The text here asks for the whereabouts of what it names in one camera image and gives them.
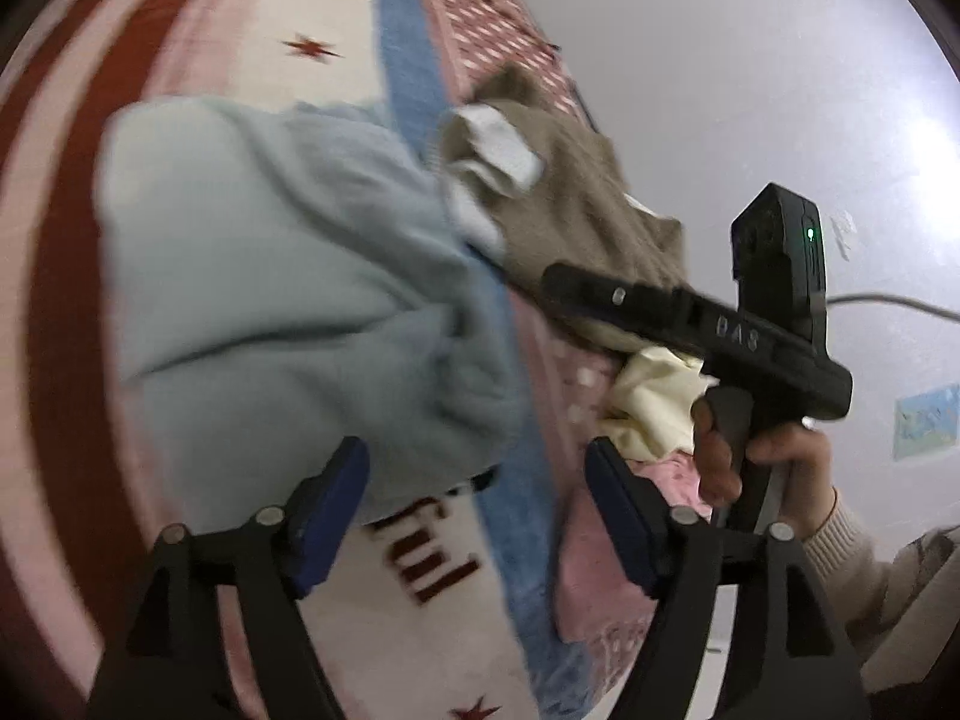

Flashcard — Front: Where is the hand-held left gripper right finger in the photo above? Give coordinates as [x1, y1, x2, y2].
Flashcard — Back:
[583, 436, 871, 720]

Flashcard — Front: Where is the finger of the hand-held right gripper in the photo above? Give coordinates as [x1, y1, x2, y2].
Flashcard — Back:
[540, 261, 702, 352]

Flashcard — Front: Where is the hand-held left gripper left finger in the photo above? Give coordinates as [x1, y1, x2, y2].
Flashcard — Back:
[86, 435, 372, 720]

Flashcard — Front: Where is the brown knit garment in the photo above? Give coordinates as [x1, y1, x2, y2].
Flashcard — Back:
[437, 64, 689, 355]

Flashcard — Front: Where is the light blue long-sleeve shirt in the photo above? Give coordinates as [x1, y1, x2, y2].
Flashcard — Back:
[100, 96, 532, 527]

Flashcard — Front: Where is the person's right forearm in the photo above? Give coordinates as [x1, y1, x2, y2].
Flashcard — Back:
[793, 491, 960, 695]

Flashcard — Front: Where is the person's right hand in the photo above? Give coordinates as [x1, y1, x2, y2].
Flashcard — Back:
[690, 396, 839, 542]

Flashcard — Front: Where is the pink dotted garment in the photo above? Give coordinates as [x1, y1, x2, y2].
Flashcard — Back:
[551, 307, 725, 650]

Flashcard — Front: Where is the cream white garment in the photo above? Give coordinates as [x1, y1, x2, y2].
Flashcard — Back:
[598, 347, 722, 464]

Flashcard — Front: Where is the red polka dot sheet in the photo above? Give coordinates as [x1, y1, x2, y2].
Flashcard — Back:
[409, 0, 595, 137]

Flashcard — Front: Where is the striped fleece blanket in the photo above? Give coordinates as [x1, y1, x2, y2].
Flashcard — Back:
[0, 0, 605, 720]

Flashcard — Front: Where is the grey cable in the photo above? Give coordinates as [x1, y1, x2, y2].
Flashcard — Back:
[825, 291, 960, 317]

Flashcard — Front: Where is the blue wall poster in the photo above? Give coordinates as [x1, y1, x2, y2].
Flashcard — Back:
[892, 382, 960, 461]

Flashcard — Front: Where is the dark bed frame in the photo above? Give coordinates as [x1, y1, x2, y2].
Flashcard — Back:
[550, 39, 599, 132]

